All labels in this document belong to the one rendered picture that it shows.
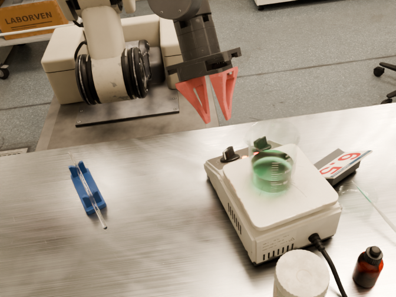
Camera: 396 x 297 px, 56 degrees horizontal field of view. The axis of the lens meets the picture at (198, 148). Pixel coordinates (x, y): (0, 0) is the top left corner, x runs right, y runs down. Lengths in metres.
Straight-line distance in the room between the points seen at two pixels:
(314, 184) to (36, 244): 0.42
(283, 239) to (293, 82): 1.76
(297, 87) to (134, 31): 0.98
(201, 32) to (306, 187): 0.25
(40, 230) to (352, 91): 1.83
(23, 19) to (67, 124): 1.27
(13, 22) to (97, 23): 1.49
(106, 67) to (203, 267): 0.83
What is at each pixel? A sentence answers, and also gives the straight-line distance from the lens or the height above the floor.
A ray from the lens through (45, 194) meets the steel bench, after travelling 0.71.
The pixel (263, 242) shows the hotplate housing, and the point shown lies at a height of 0.81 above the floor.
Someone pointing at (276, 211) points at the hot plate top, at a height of 0.84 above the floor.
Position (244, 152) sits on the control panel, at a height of 0.79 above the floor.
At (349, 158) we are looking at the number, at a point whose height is 0.78.
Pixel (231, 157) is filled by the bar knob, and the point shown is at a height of 0.80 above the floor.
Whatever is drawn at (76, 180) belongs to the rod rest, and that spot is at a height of 0.76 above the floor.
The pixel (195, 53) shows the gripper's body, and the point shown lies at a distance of 0.54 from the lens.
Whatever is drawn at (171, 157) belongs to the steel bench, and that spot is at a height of 0.75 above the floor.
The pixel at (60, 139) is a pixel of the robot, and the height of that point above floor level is 0.37.
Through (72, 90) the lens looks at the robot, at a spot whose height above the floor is 0.44.
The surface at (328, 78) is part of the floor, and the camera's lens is 2.28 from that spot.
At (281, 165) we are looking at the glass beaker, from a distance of 0.46.
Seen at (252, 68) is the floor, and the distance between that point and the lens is 2.34.
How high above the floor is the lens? 1.22
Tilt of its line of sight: 43 degrees down
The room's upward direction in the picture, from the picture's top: 8 degrees counter-clockwise
